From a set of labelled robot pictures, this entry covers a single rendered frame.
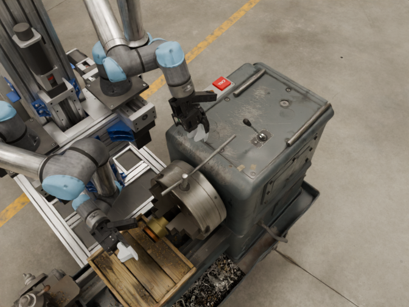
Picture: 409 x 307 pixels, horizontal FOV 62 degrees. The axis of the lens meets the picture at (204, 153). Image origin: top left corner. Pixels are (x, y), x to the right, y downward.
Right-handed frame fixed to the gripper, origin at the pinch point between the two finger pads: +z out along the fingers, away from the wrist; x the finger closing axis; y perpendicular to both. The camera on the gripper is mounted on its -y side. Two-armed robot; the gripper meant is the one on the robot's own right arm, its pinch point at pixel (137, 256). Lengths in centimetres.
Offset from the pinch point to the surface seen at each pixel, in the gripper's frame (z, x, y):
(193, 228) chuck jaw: 8.4, 3.3, -21.0
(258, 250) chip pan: 22, -55, -50
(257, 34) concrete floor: -138, -109, -247
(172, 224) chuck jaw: 1.4, 2.3, -16.9
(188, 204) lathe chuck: 4.6, 13.4, -23.7
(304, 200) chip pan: 22, -55, -91
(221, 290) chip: 22, -52, -21
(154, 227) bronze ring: -2.1, 3.5, -11.2
